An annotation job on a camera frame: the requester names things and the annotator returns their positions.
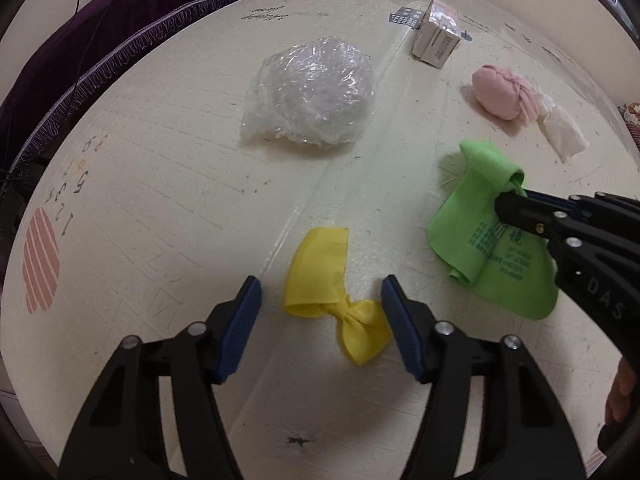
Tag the pink cloth ball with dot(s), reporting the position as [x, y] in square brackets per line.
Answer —
[500, 92]

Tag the striped blanket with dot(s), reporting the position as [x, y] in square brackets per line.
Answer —
[632, 122]

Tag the green cloth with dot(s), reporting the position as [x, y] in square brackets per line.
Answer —
[465, 232]

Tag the clear plastic bag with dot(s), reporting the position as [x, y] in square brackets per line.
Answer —
[307, 95]

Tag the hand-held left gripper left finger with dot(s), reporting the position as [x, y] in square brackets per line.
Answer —
[240, 330]

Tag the yellow cloth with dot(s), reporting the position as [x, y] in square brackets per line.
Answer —
[320, 270]

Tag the person's right hand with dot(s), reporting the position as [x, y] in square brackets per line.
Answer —
[622, 390]

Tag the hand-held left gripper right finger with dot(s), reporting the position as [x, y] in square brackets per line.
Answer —
[402, 330]

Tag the white crumpled cloth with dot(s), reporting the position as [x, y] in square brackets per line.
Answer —
[562, 132]

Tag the white carton box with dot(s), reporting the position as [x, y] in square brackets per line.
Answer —
[437, 37]

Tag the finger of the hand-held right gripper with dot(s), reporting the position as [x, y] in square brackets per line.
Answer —
[615, 207]
[525, 215]

